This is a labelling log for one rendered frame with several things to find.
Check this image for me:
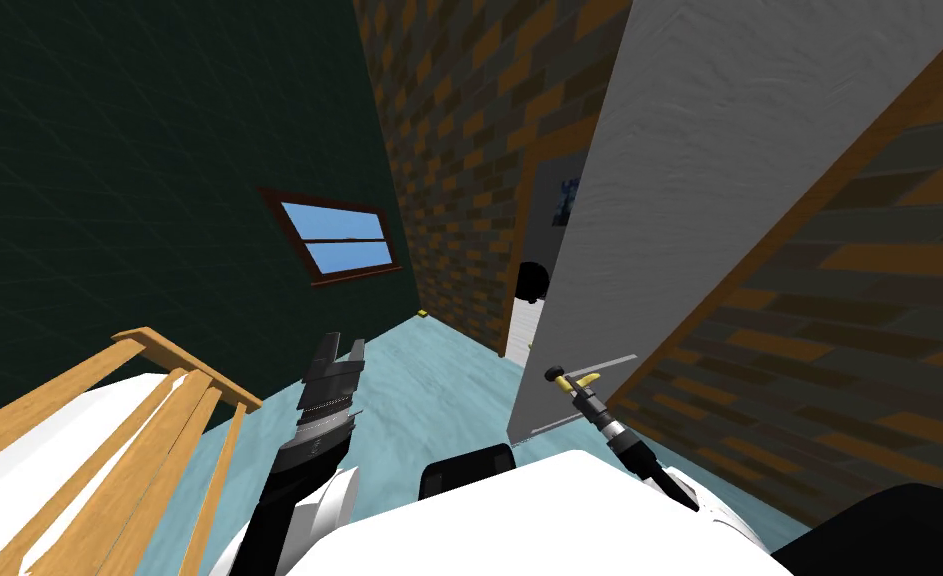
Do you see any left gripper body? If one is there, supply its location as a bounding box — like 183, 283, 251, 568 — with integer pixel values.
298, 357, 367, 417

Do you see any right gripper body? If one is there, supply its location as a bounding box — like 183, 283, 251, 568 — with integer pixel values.
578, 391, 623, 435

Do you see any brown framed window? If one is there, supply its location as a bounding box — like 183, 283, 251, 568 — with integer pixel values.
258, 187, 405, 289

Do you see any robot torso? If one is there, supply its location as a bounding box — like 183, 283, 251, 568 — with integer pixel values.
286, 442, 778, 576

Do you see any black round object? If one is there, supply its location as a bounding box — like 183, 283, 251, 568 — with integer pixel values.
515, 260, 552, 306

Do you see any wooden bed with white mattress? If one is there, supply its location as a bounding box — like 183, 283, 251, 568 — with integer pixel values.
0, 325, 265, 576

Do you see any grey door leaf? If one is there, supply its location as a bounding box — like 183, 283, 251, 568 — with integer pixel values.
506, 0, 943, 449

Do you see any blue wall picture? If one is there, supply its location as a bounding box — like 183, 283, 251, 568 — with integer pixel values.
553, 176, 584, 229

